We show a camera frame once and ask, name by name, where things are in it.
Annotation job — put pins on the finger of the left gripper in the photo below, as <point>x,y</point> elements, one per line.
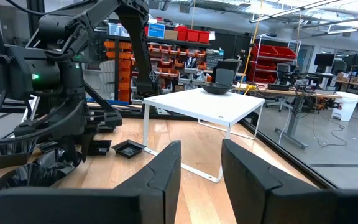
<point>87,143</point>
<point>72,149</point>

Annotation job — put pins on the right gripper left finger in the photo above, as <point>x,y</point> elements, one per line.
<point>104,208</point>

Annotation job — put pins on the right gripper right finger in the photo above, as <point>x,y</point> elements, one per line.
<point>275,205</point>

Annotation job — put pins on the large black wavy square plate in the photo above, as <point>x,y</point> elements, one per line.
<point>17,177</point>

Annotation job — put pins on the black teardrop shaped plate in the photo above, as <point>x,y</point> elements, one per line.
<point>216,89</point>

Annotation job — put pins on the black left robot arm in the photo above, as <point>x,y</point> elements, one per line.
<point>51,28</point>

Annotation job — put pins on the small black square plate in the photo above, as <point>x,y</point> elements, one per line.
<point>99,147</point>
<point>128,150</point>

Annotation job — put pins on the large black angular plate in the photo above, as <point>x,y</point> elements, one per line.
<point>5,155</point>

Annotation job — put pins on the orange parts bin rack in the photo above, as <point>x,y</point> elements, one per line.
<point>124,65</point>

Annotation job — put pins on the wooden top office desk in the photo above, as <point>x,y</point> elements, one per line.
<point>291,92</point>

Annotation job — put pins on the blue labelled box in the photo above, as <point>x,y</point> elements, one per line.
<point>156,30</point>

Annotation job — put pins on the white perforated metal shelf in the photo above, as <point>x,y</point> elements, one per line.
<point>204,105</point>

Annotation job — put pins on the white trash bin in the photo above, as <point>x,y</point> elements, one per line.
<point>346,105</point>

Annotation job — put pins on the brown cardboard box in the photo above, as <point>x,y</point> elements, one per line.
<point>171,35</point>

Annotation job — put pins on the red storage bin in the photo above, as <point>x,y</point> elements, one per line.
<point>204,37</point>
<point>193,35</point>
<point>181,33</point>

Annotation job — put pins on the black office chair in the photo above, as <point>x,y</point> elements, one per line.
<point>225,73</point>

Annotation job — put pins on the black computer monitor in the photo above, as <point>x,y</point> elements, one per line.
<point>324,59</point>

